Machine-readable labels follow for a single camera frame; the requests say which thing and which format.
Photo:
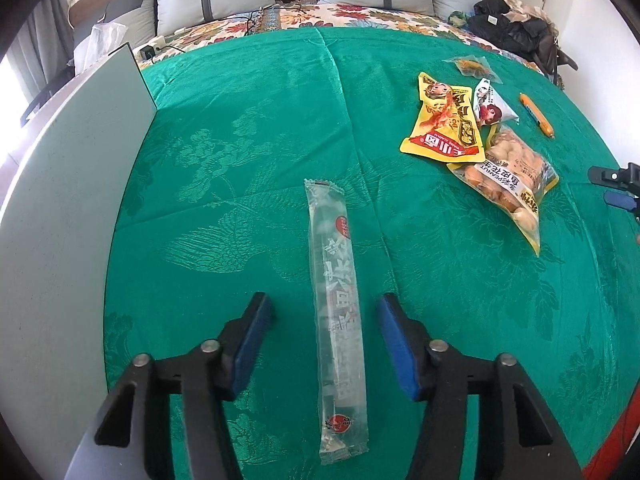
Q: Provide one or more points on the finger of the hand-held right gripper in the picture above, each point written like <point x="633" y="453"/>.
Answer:
<point x="622" y="176"/>

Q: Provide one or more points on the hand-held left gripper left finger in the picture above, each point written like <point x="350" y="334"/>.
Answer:
<point x="245" y="355"/>

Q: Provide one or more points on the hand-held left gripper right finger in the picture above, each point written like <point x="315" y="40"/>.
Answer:
<point x="397" y="350"/>

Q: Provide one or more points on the long clear snack packet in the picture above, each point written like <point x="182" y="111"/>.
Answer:
<point x="335" y="285"/>

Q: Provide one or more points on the white cardboard box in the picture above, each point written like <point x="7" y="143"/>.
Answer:
<point x="60" y="210"/>

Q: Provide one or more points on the orange sausage stick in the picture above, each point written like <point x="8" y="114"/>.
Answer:
<point x="536" y="114"/>

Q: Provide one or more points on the peanut packet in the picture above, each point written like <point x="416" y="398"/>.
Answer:
<point x="510" y="175"/>

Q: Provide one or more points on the small white snack packet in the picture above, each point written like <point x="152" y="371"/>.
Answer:
<point x="490" y="107"/>

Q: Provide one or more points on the black bag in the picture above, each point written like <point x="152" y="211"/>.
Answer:
<point x="520" y="35"/>

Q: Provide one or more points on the small clear orange snack packet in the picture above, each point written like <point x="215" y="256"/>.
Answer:
<point x="471" y="65"/>

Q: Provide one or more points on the yellow cartoon snack packet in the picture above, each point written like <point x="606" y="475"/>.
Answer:
<point x="440" y="125"/>

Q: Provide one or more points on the beige cloth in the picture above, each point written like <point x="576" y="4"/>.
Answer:
<point x="525" y="7"/>

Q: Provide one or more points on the green tablecloth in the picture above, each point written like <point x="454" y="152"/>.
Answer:
<point x="250" y="160"/>

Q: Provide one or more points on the red cloth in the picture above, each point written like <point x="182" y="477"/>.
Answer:
<point x="615" y="445"/>

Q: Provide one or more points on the floral sofa cover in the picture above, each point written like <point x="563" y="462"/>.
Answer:
<point x="350" y="15"/>

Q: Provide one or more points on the black charger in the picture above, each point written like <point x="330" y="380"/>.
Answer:
<point x="148" y="53"/>

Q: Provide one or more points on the white power strip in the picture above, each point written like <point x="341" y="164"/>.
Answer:
<point x="161" y="40"/>

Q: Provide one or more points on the clear plastic bag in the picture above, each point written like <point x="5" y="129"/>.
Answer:
<point x="100" y="42"/>

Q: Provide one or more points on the grey curtain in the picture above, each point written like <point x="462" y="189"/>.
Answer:
<point x="45" y="35"/>

